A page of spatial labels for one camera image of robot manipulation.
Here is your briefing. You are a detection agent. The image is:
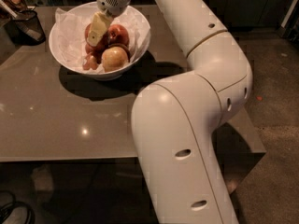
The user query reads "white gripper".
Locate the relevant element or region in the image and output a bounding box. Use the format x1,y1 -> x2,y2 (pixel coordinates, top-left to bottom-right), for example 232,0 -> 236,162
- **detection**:
87,0 -> 131,47

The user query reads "large red apple top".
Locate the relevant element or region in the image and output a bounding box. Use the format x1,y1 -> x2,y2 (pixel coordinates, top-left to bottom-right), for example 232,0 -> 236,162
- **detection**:
84,24 -> 108,52

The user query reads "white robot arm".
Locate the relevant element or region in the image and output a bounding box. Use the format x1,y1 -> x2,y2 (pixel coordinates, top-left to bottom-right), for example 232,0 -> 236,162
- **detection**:
131,0 -> 252,224

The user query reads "red apple back right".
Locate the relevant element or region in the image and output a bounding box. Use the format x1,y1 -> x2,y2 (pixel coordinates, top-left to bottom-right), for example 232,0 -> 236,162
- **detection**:
108,24 -> 130,46

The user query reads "red apple hidden middle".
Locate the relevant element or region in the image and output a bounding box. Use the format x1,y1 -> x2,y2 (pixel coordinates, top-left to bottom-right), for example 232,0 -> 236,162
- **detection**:
85,44 -> 96,54

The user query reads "yellow-red apple front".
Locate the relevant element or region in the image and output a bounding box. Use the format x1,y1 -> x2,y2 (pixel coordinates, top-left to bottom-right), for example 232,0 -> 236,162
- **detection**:
101,45 -> 129,72

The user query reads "small red apple front left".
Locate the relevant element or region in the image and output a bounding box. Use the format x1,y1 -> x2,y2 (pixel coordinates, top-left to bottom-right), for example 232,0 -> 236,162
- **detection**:
82,53 -> 99,70

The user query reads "white ceramic bowl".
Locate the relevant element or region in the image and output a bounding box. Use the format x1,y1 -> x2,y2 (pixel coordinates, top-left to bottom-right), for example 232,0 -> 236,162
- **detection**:
48,1 -> 152,81

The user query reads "white tissue paper liner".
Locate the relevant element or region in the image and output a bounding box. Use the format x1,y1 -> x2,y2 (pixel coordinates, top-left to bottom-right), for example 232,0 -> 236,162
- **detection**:
54,3 -> 151,75

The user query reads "black mesh basket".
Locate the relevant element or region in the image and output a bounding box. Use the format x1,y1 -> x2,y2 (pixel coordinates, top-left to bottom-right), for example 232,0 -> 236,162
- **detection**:
6,10 -> 46,46

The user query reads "black cable on floor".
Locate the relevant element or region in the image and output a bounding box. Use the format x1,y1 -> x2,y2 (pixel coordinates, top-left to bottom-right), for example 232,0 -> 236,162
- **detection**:
0,189 -> 36,224

